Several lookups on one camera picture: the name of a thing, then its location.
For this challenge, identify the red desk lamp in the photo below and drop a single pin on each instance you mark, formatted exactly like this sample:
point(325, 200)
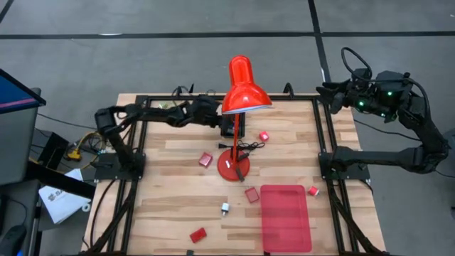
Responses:
point(245, 92)

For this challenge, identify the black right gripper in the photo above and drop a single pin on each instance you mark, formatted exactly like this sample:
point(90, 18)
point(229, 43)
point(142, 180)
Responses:
point(362, 94)

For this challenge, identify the black floor box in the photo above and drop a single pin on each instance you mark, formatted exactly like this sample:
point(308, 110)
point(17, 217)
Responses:
point(53, 149)

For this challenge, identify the red cube charger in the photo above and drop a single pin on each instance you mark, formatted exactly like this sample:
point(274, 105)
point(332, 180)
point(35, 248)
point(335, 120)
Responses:
point(313, 191)

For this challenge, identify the red multiport charger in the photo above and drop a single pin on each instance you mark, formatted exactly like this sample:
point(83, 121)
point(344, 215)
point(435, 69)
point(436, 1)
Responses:
point(205, 159)
point(198, 235)
point(252, 195)

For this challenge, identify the black white plug charger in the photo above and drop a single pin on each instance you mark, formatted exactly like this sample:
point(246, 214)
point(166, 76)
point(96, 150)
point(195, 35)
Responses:
point(225, 207)

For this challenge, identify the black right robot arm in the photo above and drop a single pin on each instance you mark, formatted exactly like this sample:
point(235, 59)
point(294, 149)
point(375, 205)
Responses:
point(384, 158)

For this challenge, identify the black diagonal bar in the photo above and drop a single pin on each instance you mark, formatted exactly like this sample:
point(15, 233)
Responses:
point(60, 180)

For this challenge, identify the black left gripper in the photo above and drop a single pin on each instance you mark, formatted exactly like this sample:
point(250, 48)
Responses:
point(206, 110)

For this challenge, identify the grey cabinet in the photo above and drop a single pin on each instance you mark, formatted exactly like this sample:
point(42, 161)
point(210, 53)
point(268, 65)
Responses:
point(16, 142)

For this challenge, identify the black table clamp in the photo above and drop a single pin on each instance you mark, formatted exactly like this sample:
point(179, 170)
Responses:
point(191, 88)
point(288, 89)
point(180, 90)

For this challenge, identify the pink translucent tray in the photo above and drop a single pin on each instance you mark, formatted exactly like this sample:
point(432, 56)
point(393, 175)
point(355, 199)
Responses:
point(286, 220)

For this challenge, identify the pink cube charger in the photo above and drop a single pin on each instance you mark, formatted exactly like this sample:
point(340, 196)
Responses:
point(263, 136)

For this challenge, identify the green white cube charger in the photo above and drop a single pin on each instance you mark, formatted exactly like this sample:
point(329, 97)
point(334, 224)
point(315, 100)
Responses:
point(163, 105)

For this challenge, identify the dark framed monitor screen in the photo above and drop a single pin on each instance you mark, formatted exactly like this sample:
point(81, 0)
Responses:
point(14, 94)

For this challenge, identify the white printed paper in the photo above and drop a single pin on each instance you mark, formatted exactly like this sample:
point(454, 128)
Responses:
point(60, 206)

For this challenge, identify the black square box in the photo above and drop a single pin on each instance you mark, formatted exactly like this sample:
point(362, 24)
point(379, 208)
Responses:
point(241, 124)

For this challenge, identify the black aluminium table frame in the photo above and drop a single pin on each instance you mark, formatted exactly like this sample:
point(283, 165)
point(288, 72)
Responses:
point(284, 97)

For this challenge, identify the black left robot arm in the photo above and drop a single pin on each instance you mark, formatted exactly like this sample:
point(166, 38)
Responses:
point(149, 113)

